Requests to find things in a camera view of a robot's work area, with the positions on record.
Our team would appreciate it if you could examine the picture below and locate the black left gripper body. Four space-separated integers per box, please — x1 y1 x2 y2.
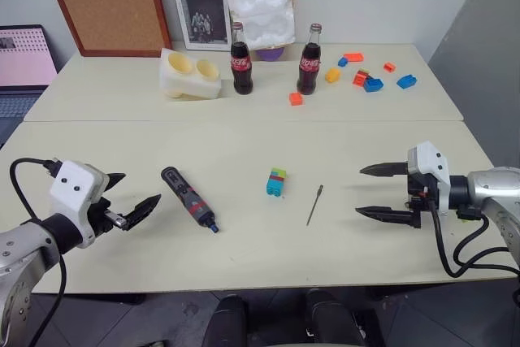
87 196 131 238

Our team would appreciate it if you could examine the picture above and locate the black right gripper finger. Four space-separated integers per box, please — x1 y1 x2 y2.
359 162 409 180
355 206 414 227

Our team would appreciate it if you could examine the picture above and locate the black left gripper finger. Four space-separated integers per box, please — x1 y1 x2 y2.
123 194 163 231
103 172 127 193

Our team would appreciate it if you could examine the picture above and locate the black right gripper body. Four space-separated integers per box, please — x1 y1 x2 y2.
405 171 442 228

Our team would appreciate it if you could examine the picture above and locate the black electric screwdriver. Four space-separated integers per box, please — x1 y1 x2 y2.
160 166 220 234

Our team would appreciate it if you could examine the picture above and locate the thin metal screwdriver bit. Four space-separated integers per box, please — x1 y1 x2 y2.
305 184 324 227

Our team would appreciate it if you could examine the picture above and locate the orange red toy block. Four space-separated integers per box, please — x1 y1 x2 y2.
352 68 371 88

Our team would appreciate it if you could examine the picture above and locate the teal green red block stack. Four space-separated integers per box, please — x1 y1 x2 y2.
266 167 288 198

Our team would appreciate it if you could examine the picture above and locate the dark rounded shape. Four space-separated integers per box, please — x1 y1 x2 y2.
202 293 249 347
304 288 366 347

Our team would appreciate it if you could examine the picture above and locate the white holder with yellow cups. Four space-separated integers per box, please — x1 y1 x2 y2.
159 47 223 101

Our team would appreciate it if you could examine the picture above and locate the glass cola bottle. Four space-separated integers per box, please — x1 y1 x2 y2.
296 23 324 96
230 21 254 95

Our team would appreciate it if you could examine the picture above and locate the laptop with pink screen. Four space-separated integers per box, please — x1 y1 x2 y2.
0 24 59 149

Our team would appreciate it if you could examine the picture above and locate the purple bowl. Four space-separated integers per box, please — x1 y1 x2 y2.
254 46 284 62

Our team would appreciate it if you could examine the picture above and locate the graphic design book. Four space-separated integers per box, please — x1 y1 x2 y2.
165 0 233 52

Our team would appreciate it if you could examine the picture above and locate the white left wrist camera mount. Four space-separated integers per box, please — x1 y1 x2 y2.
49 161 110 249

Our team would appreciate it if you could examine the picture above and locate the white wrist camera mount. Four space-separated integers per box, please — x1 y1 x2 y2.
407 141 452 216
49 161 110 249

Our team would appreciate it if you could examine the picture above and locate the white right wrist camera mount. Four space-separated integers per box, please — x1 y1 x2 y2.
407 141 452 216

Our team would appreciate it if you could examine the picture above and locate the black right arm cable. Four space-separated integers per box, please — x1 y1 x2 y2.
430 200 520 279

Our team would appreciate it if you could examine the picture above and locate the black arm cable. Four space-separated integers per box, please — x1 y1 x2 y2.
9 157 68 347
430 200 520 279

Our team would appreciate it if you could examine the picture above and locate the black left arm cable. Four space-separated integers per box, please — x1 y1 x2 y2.
9 157 68 347

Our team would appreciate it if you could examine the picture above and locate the cork board with brown frame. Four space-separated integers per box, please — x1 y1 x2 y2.
39 0 174 59

